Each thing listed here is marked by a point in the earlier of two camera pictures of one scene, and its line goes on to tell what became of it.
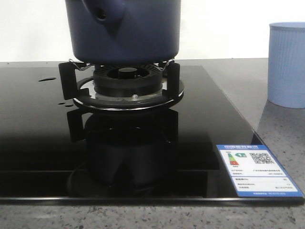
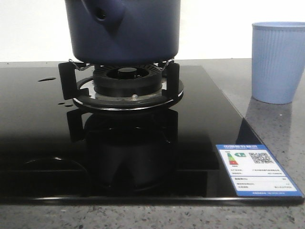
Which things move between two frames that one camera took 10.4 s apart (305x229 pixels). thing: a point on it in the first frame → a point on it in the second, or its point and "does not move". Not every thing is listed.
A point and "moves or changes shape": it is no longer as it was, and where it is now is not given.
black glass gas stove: [52, 150] does not move
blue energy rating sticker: [255, 171] does not move
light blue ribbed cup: [286, 64] moves or changes shape
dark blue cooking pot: [123, 32] does not move
